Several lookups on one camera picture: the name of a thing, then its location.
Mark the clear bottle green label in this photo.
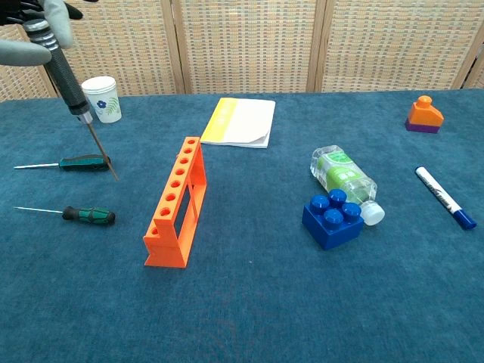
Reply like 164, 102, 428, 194
310, 144, 386, 227

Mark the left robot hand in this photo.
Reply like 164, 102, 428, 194
0, 0, 84, 67

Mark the yellow white notepad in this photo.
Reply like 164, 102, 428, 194
200, 97, 277, 150

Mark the orange purple toy block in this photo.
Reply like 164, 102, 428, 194
405, 95, 445, 134

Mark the blue felt table mat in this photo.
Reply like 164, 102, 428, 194
0, 87, 484, 363

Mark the woven bamboo folding screen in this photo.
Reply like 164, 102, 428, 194
0, 0, 484, 103

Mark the green black striped screwdriver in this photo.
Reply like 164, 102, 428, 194
14, 206, 116, 227

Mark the orange screwdriver rack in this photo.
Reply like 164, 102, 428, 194
143, 136, 208, 269

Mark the teal handled screwdriver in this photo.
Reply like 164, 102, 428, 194
14, 154, 112, 172

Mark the white marker blue cap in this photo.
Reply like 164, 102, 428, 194
414, 166, 477, 231

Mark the blue toy brick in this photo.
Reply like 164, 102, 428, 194
301, 189, 365, 251

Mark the white paper cup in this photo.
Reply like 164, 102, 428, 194
81, 76, 123, 124

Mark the black silver knurled screwdriver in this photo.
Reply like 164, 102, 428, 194
23, 18, 119, 182

